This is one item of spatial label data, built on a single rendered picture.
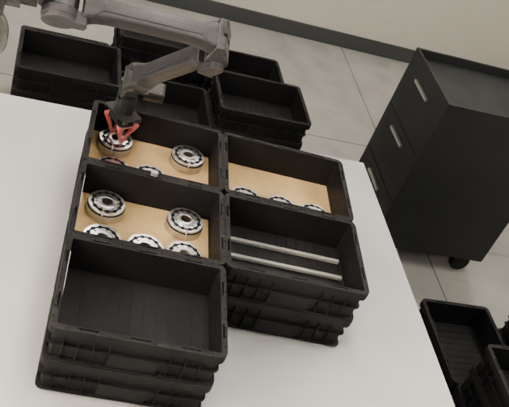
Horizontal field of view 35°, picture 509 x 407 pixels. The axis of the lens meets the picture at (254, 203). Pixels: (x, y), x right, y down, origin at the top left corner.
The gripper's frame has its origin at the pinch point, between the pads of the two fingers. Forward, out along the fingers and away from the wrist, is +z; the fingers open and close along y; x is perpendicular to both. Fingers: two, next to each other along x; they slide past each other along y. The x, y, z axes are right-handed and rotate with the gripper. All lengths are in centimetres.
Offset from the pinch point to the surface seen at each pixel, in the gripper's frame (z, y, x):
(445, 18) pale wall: 49, 109, -342
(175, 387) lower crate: 8, -79, 31
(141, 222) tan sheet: 4.8, -31.2, 10.4
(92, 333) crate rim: -5, -66, 49
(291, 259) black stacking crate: 5, -59, -23
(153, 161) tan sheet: 4.5, -9.3, -8.4
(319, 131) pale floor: 87, 69, -199
